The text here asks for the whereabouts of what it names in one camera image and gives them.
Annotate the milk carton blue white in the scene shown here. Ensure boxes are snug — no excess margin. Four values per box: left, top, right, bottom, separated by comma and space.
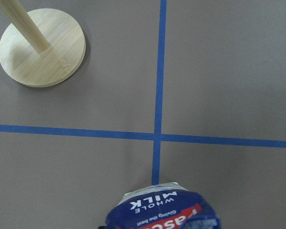
105, 182, 222, 229

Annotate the wooden mug tree stand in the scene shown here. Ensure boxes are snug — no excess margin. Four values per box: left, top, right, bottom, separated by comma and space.
0, 0, 86, 87

